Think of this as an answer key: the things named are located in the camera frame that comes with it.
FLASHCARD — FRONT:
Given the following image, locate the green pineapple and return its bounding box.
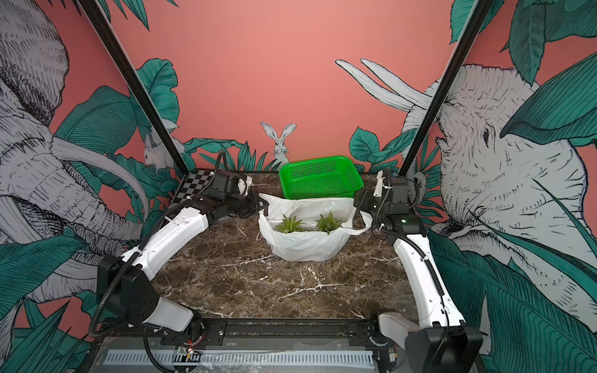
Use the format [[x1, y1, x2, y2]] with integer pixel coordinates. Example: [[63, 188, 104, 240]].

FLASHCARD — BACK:
[[316, 212, 342, 235]]

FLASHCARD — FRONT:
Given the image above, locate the yellow pineapple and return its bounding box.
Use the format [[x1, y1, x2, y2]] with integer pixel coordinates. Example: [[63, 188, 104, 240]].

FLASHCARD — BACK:
[[275, 215, 304, 234]]

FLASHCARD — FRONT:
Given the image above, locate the white plastic bag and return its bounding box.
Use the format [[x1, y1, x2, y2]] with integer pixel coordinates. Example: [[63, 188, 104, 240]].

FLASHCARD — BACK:
[[258, 194, 373, 262]]

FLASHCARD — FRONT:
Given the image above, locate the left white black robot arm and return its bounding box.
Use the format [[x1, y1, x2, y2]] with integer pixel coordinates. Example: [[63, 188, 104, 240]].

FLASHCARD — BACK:
[[89, 170, 262, 343]]

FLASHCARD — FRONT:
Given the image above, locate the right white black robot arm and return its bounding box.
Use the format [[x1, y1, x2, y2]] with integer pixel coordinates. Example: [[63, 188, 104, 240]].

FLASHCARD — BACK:
[[354, 169, 483, 372]]

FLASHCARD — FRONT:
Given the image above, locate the green plastic basket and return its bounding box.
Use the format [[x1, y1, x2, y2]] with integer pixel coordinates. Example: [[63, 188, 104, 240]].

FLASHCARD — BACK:
[[278, 156, 364, 200]]

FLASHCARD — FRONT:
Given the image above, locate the black white checkerboard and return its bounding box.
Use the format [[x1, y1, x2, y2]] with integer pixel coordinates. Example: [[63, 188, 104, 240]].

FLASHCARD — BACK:
[[170, 169, 213, 207]]

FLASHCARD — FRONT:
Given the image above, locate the white ruler strip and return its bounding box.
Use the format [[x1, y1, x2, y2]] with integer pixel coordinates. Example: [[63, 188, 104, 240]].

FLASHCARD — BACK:
[[101, 349, 376, 369]]

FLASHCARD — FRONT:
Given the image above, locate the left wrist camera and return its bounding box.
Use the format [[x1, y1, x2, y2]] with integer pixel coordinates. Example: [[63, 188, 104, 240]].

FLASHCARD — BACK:
[[208, 170, 248, 202]]

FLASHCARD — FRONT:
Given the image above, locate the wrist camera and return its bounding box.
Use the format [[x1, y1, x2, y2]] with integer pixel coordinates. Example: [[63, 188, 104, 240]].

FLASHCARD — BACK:
[[208, 170, 248, 202], [379, 177, 410, 215]]

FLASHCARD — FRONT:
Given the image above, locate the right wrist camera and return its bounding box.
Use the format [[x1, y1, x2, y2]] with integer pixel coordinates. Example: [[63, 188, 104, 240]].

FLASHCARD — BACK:
[[379, 177, 410, 215]]

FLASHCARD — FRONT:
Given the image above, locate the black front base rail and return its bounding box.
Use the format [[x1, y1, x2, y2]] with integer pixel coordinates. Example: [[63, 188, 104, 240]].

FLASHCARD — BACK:
[[92, 318, 397, 348]]

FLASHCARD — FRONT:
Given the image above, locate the right black frame post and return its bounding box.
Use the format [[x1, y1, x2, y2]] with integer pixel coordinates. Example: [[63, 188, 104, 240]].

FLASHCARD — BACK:
[[398, 0, 493, 177]]

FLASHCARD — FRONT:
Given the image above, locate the black frame post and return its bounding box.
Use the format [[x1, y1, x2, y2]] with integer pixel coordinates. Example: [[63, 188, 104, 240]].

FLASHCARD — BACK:
[[398, 0, 493, 177], [78, 0, 190, 177]]

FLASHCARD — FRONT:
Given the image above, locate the left black frame post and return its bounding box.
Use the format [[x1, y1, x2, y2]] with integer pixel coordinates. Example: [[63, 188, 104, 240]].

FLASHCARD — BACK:
[[78, 0, 190, 177]]

